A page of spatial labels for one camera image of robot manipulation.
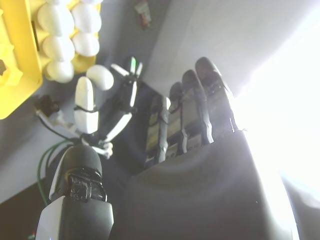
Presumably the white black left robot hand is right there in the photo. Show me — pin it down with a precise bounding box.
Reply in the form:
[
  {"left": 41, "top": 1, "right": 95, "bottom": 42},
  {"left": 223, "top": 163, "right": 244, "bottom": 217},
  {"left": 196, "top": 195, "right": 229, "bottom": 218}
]
[{"left": 33, "top": 56, "right": 301, "bottom": 240}]

